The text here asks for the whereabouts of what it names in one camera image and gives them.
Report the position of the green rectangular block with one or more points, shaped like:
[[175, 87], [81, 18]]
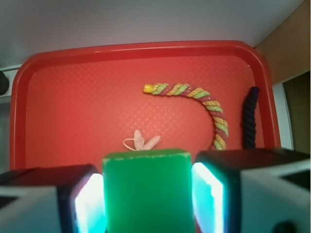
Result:
[[148, 192]]

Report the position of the brown cardboard panel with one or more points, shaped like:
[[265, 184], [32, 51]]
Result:
[[287, 49]]

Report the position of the red plastic tray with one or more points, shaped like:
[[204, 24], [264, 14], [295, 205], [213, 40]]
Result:
[[75, 106]]

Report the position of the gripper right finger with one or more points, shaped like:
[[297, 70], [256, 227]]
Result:
[[252, 191]]

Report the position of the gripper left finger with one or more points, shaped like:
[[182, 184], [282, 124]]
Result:
[[64, 199]]

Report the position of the pink plush bunny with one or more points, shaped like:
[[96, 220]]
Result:
[[139, 142]]

